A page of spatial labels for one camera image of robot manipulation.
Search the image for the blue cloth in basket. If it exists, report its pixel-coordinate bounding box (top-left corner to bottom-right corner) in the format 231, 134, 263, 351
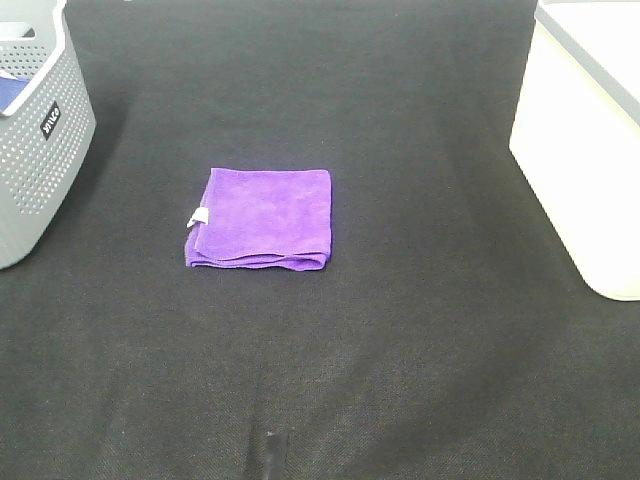
0, 70, 30, 117

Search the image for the purple towel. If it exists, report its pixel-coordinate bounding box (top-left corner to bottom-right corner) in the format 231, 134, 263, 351
185, 168, 332, 271

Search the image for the white bin with grey rim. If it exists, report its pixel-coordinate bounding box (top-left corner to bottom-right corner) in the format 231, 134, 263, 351
509, 1, 639, 301

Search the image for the grey perforated laundry basket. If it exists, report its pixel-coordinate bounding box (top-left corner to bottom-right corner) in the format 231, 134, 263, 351
1, 1, 96, 268

